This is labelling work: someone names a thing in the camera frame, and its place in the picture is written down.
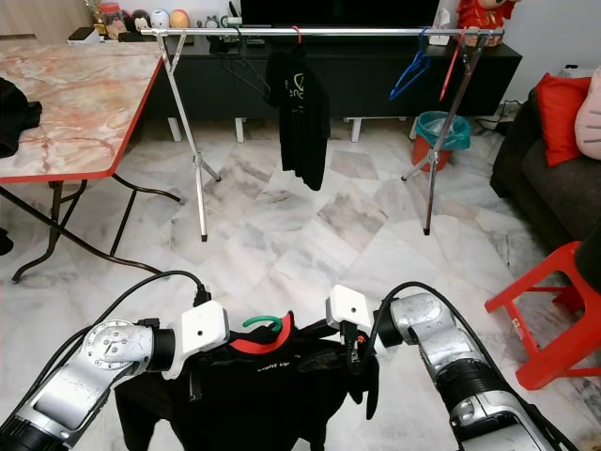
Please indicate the red plastic hanger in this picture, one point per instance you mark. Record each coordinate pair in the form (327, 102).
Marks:
(258, 345)
(298, 36)

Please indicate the blue plastic hanger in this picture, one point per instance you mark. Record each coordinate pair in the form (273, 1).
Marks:
(408, 77)

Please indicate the red plastic stool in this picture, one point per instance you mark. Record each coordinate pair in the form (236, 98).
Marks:
(568, 349)

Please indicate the red bin teal bag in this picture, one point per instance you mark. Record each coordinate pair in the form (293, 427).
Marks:
(439, 132)

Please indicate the black T-shirt green logo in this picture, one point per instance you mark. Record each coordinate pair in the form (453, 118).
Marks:
(300, 117)

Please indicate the dark grey sofa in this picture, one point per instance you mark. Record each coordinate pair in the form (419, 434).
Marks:
(554, 197)

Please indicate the red cushion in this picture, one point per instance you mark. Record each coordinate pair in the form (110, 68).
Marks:
(559, 117)

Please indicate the silver metal clothes rack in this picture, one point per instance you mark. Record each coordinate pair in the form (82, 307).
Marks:
(319, 32)

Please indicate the white pink tissue box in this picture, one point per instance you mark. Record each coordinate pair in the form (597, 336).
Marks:
(444, 28)

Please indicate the black television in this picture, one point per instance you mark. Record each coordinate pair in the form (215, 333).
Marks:
(338, 11)

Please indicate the red-robed fortune doll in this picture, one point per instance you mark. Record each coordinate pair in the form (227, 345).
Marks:
(488, 14)

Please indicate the orange round figurine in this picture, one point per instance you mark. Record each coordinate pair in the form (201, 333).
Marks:
(179, 19)

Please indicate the white round figurine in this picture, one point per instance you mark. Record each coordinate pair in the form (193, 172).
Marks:
(161, 19)

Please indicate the black round figurine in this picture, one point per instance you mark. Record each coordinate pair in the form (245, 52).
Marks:
(143, 21)

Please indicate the light wooden cabinet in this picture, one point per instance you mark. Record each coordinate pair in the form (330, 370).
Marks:
(42, 19)

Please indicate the red-capped figurine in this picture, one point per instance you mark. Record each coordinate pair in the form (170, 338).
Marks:
(117, 21)

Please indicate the white box black lid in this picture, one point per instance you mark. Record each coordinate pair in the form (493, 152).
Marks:
(82, 36)

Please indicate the gold blue trophy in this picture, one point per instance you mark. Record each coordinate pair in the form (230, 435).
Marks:
(99, 14)

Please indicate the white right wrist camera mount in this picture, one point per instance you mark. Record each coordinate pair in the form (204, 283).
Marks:
(349, 310)

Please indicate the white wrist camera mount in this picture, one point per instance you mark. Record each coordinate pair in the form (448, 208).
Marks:
(349, 310)
(202, 329)

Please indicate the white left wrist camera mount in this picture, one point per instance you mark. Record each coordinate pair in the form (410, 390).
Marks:
(202, 329)

